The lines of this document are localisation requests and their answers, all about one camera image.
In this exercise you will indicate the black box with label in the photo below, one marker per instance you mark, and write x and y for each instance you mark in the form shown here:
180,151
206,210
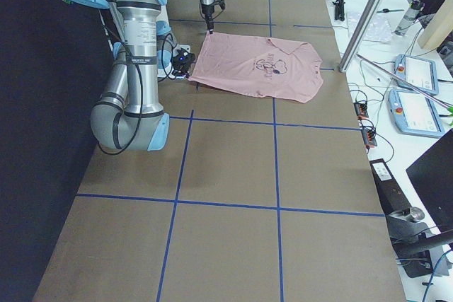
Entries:
393,189

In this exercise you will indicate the metal rod green tip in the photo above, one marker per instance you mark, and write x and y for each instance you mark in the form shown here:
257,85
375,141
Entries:
445,105

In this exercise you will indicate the aluminium frame post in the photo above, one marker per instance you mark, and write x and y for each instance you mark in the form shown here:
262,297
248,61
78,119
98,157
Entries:
357,37

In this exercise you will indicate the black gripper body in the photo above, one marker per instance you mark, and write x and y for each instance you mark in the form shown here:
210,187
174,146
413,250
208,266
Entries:
208,11
178,66

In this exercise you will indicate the black folded tripod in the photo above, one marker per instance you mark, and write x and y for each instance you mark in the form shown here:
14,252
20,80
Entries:
339,10

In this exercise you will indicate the pink Snoopy t-shirt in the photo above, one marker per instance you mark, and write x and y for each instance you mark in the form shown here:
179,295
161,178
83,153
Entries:
259,66

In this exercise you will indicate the black monitor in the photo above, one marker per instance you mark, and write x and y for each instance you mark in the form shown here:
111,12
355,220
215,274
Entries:
431,178

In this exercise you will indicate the black metal stand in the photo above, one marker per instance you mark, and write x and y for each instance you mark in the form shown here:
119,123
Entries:
418,247

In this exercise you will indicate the far blue teach pendant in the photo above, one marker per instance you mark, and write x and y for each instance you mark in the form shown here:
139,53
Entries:
417,71

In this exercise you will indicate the clear plastic bag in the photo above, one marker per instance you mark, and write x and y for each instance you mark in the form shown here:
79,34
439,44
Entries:
379,29

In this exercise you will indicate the near blue teach pendant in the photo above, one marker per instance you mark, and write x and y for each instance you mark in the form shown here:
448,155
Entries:
414,114

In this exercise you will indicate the clear water bottle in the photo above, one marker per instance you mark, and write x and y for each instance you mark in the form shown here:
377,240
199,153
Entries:
416,6

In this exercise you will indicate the blue teach pendant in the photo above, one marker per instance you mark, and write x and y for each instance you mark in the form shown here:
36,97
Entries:
414,114
417,71

